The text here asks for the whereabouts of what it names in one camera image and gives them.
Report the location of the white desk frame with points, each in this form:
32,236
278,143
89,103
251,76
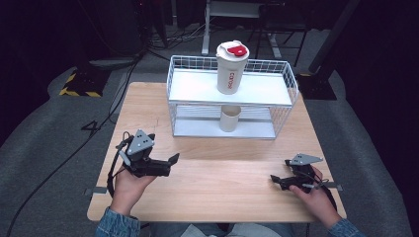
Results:
206,33

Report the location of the person's right hand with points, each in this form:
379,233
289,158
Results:
316,200

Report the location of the black metal chair frame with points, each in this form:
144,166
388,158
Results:
280,26

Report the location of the grey tape strip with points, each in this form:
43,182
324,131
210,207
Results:
97,190
336,186

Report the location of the black stand with base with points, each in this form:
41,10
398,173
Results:
318,85

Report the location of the black yellow striped stand base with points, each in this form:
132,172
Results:
84,84

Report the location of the white cup with red lid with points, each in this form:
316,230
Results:
230,70

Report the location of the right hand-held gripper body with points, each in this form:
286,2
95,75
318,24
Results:
303,173

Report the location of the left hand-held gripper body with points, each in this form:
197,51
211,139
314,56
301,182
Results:
145,158

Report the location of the white paper cup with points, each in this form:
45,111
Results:
230,120

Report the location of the person's left hand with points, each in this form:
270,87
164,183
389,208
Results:
128,191

